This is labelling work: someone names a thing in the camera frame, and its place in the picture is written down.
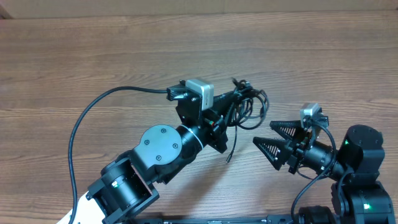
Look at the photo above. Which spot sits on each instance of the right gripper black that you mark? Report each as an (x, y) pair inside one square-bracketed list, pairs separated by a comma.
[(281, 148)]

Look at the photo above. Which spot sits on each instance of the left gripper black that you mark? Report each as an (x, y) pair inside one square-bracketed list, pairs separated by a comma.
[(213, 129)]

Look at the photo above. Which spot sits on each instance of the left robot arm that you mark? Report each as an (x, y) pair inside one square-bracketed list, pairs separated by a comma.
[(126, 185)]

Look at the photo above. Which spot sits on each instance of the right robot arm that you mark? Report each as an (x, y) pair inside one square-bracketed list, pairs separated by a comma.
[(356, 194)]

